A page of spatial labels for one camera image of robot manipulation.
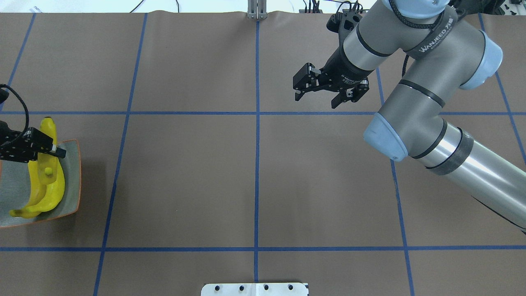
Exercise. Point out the yellow banana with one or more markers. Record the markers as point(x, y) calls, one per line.
point(54, 194)
point(37, 193)
point(47, 164)

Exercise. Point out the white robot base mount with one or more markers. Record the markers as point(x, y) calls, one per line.
point(256, 289)

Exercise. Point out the aluminium frame post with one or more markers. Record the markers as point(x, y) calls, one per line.
point(257, 9)

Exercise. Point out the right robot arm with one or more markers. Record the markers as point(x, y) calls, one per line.
point(449, 54)

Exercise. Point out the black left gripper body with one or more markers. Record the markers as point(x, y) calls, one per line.
point(19, 144)

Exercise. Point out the brown paper table cover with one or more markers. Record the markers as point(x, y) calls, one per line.
point(198, 166)

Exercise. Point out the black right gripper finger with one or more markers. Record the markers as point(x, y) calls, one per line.
point(306, 80)
point(353, 94)

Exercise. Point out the grey square plate orange rim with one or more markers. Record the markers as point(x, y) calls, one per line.
point(15, 189)

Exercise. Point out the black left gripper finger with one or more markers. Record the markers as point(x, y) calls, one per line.
point(43, 140)

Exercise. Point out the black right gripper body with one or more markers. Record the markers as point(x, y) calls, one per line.
point(344, 68)

